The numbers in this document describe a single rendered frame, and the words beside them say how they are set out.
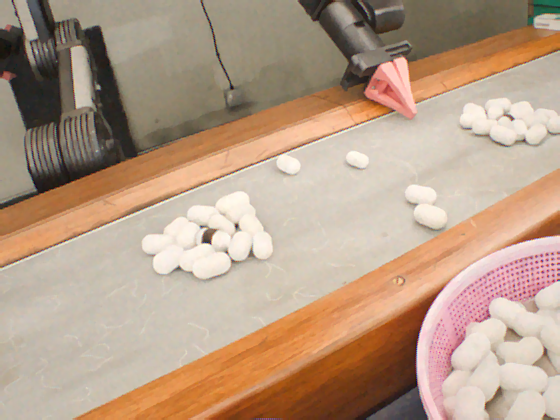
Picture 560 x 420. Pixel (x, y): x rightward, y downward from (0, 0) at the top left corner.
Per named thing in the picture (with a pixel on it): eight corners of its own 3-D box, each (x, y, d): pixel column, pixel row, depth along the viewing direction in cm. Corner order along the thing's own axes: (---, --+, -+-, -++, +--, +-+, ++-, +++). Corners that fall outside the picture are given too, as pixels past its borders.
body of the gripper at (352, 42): (415, 48, 75) (386, 12, 77) (359, 65, 71) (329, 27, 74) (399, 77, 81) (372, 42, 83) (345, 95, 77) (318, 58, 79)
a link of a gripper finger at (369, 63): (436, 96, 72) (396, 46, 74) (396, 111, 69) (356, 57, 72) (416, 125, 78) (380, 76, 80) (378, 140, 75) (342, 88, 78)
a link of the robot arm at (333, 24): (311, 25, 82) (321, -3, 77) (347, 16, 84) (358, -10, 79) (335, 57, 79) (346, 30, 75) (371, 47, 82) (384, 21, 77)
